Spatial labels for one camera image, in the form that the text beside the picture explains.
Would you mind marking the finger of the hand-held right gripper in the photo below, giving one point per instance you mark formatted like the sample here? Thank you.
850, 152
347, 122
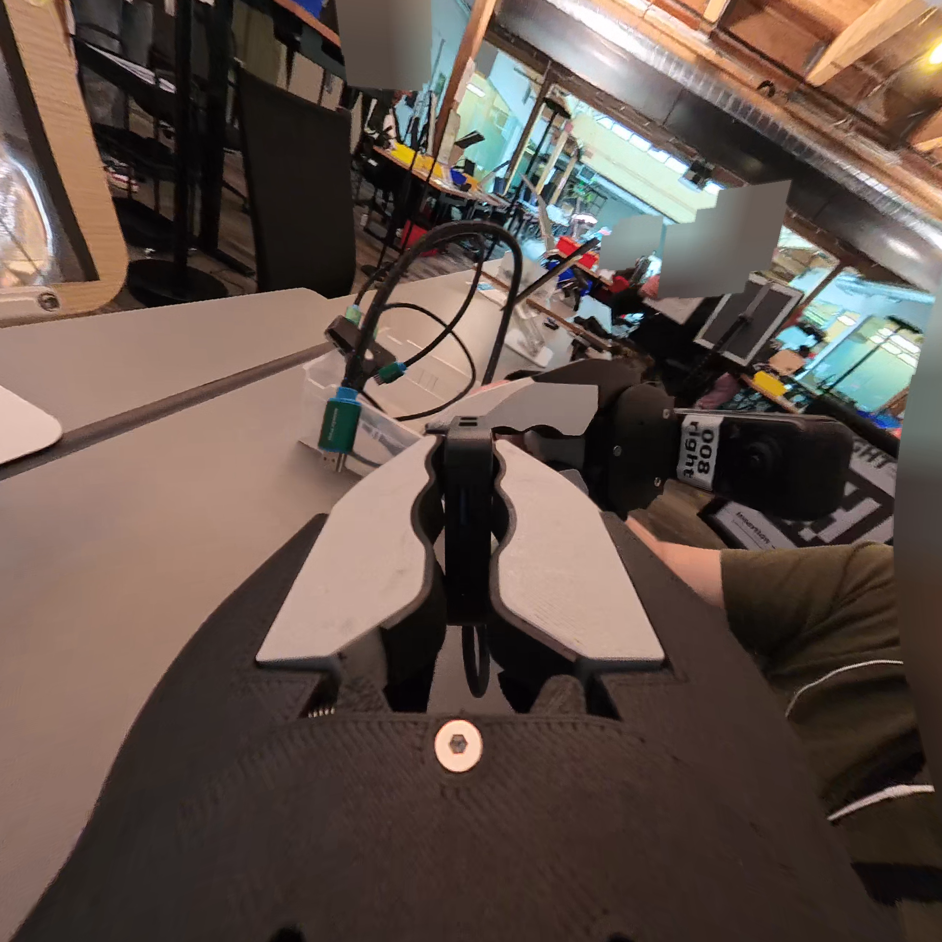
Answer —
544, 405
574, 482

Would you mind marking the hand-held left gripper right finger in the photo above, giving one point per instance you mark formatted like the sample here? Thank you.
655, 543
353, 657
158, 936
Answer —
581, 581

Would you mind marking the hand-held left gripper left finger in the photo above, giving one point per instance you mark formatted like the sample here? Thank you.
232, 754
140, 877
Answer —
353, 581

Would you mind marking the black HDMI adapter hub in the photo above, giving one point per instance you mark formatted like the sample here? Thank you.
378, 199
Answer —
467, 515

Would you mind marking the clear plastic bin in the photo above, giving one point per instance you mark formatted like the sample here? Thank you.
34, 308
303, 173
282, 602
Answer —
383, 434

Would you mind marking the black monitor on stand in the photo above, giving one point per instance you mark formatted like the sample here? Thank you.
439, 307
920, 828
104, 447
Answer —
750, 324

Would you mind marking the black and white marker board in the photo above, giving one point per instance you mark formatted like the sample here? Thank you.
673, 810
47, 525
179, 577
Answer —
868, 515

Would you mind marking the black mesh chair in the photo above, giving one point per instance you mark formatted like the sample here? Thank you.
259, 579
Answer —
294, 184

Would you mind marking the black rolling cart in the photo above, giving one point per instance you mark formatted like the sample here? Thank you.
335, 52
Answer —
217, 147

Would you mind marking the wooden document stand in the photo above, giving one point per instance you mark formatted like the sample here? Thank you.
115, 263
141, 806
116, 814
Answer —
81, 184

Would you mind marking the silver ventilation duct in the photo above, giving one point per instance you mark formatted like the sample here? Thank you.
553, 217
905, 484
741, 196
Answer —
809, 147

